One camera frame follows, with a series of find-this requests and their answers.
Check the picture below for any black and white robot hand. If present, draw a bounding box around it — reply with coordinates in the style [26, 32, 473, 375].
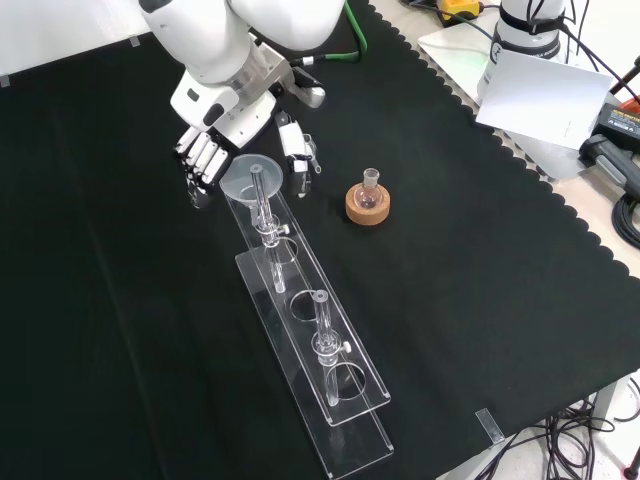
[169, 68, 317, 211]

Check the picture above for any clear plastic funnel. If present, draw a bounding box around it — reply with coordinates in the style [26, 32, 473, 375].
[218, 154, 286, 231]

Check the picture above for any clear funnel stand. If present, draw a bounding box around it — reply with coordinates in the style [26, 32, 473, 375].
[222, 163, 395, 480]

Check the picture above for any glass round-bottom flask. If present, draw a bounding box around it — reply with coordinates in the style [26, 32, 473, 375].
[353, 167, 385, 210]

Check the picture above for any pale board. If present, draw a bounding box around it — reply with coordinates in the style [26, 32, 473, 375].
[417, 22, 587, 182]

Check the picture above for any yellow stop button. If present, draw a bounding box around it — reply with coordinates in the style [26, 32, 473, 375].
[438, 0, 485, 27]

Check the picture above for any black bench cloth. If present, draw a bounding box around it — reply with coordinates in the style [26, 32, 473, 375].
[0, 0, 640, 480]

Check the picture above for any white paper card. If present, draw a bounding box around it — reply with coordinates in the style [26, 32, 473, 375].
[474, 47, 614, 150]

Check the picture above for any black and grey plug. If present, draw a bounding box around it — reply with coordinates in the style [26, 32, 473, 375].
[578, 133, 640, 190]

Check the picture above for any black power adapter orange label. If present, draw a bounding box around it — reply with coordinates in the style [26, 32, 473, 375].
[597, 101, 640, 151]

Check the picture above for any black tripod rod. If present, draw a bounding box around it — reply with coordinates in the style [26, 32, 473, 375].
[607, 52, 640, 102]

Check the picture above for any green cable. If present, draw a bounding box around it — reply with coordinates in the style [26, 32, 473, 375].
[292, 0, 369, 65]

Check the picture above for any cork ring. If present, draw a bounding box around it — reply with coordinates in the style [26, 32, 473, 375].
[344, 182, 391, 226]

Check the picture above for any black coiled cable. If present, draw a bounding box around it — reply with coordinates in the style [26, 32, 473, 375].
[611, 191, 640, 250]

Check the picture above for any black floor cable bundle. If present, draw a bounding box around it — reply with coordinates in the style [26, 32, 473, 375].
[492, 392, 619, 480]

